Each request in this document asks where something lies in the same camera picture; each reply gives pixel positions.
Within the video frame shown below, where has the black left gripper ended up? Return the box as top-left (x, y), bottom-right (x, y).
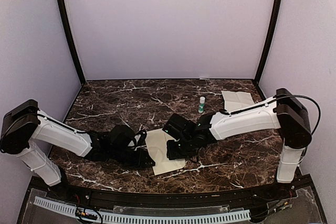
top-left (109, 146), bottom-right (155, 170)

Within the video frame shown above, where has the beige paper envelope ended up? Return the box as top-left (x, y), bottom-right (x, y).
top-left (145, 129), bottom-right (186, 176)

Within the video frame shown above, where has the white spare paper sheet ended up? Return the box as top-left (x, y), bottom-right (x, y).
top-left (222, 91), bottom-right (255, 112)

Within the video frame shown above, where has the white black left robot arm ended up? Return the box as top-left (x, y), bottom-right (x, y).
top-left (1, 99), bottom-right (155, 201)

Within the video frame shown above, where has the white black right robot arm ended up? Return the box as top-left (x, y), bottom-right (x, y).
top-left (163, 88), bottom-right (316, 200)

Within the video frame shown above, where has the green white glue stick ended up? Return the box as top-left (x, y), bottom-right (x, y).
top-left (198, 97), bottom-right (205, 113)

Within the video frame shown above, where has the white slotted cable duct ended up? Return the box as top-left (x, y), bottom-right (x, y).
top-left (33, 196), bottom-right (250, 224)

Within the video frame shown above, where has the black front table rail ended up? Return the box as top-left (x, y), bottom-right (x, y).
top-left (66, 178), bottom-right (299, 210)

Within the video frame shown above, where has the black right frame post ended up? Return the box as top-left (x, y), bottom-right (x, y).
top-left (254, 0), bottom-right (281, 86)

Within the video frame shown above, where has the black frame post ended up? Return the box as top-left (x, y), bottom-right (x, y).
top-left (57, 0), bottom-right (86, 85)
top-left (254, 0), bottom-right (281, 86)

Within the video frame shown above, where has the black left frame post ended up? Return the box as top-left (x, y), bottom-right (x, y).
top-left (57, 0), bottom-right (86, 85)

